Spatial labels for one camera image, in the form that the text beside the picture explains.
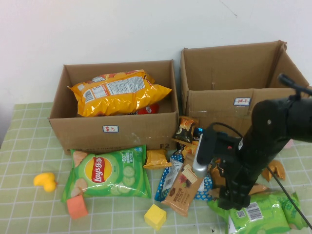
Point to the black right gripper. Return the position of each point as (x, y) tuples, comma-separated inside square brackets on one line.
[(226, 148)]

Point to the small brown orange snack packet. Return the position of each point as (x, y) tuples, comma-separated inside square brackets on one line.
[(278, 170)]

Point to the large yellow fries snack bag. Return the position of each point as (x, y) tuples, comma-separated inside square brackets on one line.
[(117, 97)]

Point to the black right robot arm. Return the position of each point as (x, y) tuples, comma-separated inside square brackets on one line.
[(268, 126)]

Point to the flat tan brown snack packet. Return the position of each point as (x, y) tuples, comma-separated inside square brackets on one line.
[(258, 189)]

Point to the yellow black crumpled snack packet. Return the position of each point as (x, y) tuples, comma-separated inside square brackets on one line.
[(217, 175)]

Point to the green snack bag with barcode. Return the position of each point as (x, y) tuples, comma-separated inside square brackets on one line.
[(268, 214)]

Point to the blue polka-dot snack bag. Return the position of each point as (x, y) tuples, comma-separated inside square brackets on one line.
[(168, 180)]

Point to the small black orange snack packet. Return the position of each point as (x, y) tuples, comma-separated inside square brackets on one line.
[(184, 131)]

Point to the small plain yellow snack packet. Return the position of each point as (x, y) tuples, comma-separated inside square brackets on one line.
[(156, 158)]

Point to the brown biscuit bar packet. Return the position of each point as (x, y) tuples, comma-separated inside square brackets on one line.
[(182, 192)]

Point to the pink foam cube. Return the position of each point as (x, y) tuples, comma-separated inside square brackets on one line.
[(289, 145)]

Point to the yellow foam cube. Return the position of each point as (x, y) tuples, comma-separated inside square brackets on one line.
[(154, 217)]

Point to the white label on taped box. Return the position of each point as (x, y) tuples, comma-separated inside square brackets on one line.
[(241, 102)]

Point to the taped cardboard box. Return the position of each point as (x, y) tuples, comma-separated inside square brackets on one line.
[(214, 102)]

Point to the green Lay's chips bag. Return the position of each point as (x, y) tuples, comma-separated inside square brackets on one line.
[(117, 175)]

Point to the red chips bag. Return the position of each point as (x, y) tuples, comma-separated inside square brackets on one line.
[(148, 109)]

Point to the white label on F2 box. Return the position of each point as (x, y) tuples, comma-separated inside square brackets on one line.
[(110, 128)]

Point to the orange foam cube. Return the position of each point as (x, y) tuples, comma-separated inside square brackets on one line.
[(76, 207)]

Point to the cardboard box with F2 print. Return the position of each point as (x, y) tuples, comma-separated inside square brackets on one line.
[(85, 136)]

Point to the yellow rubber duck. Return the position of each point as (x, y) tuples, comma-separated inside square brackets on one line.
[(45, 181)]

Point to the green checked tablecloth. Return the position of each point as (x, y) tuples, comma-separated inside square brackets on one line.
[(24, 146)]

